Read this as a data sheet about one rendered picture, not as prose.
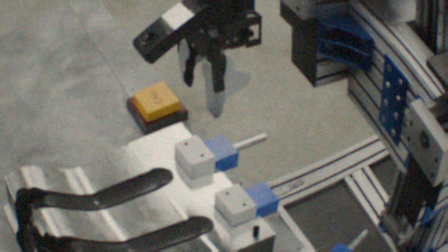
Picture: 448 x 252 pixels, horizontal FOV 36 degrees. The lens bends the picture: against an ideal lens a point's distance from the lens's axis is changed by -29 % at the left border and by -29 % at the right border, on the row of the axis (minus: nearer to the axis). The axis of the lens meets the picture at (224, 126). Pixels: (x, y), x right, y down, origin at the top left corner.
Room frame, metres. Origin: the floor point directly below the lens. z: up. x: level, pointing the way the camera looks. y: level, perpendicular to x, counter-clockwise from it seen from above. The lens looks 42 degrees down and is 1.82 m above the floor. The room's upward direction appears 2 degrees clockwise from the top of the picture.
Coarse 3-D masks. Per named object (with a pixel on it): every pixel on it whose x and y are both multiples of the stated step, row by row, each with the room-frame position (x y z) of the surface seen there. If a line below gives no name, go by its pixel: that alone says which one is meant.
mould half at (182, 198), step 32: (96, 160) 0.93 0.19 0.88; (128, 160) 0.94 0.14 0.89; (160, 160) 0.94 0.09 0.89; (64, 192) 0.84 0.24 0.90; (160, 192) 0.88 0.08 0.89; (192, 192) 0.88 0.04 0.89; (0, 224) 0.76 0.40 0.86; (64, 224) 0.75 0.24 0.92; (96, 224) 0.79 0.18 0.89; (128, 224) 0.81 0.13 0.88; (160, 224) 0.81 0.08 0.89; (224, 224) 0.82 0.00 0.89; (256, 224) 0.82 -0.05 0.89
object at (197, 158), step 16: (176, 144) 0.95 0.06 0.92; (192, 144) 0.95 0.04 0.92; (208, 144) 0.96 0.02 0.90; (224, 144) 0.96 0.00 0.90; (240, 144) 0.97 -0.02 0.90; (176, 160) 0.94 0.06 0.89; (192, 160) 0.92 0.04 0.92; (208, 160) 0.92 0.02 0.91; (224, 160) 0.94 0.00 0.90; (192, 176) 0.91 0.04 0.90
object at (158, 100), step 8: (152, 88) 1.16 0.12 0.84; (160, 88) 1.16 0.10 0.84; (168, 88) 1.16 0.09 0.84; (136, 96) 1.14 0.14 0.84; (144, 96) 1.14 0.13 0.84; (152, 96) 1.14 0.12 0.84; (160, 96) 1.14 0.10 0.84; (168, 96) 1.14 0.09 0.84; (136, 104) 1.13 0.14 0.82; (144, 104) 1.12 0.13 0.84; (152, 104) 1.12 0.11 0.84; (160, 104) 1.12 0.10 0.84; (168, 104) 1.12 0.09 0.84; (176, 104) 1.12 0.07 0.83; (144, 112) 1.11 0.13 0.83; (152, 112) 1.10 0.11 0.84; (160, 112) 1.11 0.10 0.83; (168, 112) 1.12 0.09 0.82; (152, 120) 1.10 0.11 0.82
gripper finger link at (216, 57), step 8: (216, 48) 0.90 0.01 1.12; (208, 56) 0.91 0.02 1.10; (216, 56) 0.90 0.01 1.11; (224, 56) 0.90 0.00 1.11; (216, 64) 0.89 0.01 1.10; (224, 64) 0.90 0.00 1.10; (216, 72) 0.89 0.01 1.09; (224, 72) 0.90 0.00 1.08; (216, 80) 0.89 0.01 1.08; (216, 88) 0.89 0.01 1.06; (224, 88) 0.90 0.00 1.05
